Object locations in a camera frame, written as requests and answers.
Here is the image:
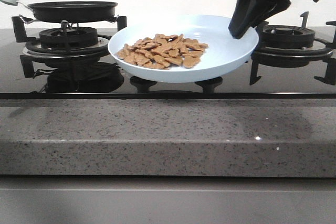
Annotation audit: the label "light blue plate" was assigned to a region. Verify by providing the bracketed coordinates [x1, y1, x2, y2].
[108, 15, 259, 83]

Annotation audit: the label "brown meat slices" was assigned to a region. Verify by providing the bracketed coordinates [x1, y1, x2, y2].
[117, 34, 208, 69]

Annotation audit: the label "black frying pan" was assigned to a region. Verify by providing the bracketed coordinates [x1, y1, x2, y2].
[0, 0, 119, 23]

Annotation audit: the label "right black burner head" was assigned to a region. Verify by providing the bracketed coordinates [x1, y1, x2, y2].
[259, 25, 316, 49]

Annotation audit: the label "black burner head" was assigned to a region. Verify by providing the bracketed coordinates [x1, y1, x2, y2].
[259, 25, 316, 49]
[39, 27, 98, 49]

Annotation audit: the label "left black burner head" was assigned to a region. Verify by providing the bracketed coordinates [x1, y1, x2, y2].
[39, 27, 98, 49]

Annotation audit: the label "black glass gas cooktop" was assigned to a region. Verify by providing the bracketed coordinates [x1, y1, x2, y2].
[1, 29, 335, 99]

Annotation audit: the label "left black pan support grate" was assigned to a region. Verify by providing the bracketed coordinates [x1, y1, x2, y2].
[12, 16, 111, 78]

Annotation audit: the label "grey cabinet drawer front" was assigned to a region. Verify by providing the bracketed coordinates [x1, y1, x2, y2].
[1, 177, 335, 223]

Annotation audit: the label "wire pan support ring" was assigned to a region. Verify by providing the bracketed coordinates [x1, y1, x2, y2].
[19, 14, 120, 30]

